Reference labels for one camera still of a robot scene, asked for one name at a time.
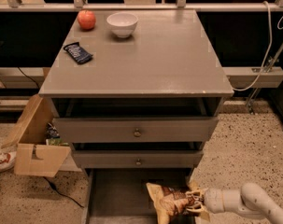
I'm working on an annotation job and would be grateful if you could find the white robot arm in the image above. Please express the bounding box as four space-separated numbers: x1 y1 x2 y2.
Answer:
186 183 283 224

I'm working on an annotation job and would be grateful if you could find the grey top drawer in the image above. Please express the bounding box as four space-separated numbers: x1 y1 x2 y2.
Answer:
53 117 219 143

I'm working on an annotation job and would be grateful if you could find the brass drawer knob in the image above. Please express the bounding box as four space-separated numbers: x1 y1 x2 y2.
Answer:
135 159 142 166
134 129 141 137

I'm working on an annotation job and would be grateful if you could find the brown chip bag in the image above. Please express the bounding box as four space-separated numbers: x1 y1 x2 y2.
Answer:
146 180 211 224

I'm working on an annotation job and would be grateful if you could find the red apple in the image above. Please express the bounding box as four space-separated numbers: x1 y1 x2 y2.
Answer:
77 10 96 30

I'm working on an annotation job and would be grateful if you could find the dark blue snack bag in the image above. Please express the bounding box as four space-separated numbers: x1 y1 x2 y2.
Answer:
64 42 93 64

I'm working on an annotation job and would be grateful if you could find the grey middle drawer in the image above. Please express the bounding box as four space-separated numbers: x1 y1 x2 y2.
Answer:
72 150 203 169

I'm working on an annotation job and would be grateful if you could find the brass middle drawer knob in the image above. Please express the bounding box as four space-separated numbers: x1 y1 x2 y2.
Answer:
135 159 142 166

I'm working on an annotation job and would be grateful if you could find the brass top drawer knob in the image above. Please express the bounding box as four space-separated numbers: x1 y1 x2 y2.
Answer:
134 129 141 137

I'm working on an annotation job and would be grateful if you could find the grey open bottom drawer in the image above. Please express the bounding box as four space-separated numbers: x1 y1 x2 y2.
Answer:
81 169 190 224

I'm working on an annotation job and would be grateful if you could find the grey wooden drawer cabinet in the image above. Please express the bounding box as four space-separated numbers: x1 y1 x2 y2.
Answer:
38 9 234 224

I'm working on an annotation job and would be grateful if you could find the open cardboard box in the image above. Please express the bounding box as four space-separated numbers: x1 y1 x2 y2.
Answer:
3 94 70 177

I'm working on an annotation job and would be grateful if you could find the metal railing bar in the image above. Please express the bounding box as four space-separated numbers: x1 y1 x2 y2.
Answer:
0 3 283 12

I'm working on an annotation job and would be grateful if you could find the grey low shelf beam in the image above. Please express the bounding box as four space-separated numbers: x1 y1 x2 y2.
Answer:
223 67 283 89

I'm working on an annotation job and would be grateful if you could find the white cable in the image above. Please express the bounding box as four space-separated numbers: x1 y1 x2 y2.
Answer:
232 1 273 92

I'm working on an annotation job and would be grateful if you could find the white ceramic bowl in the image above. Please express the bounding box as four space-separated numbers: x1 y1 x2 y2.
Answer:
106 12 138 38

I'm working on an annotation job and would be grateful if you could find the red white sneaker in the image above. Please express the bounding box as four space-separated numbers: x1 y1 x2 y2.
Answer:
0 152 16 173

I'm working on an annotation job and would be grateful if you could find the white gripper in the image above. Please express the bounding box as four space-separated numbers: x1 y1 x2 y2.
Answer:
186 188 241 214

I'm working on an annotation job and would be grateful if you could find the black floor cable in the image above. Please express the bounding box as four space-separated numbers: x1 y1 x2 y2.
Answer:
42 176 85 209

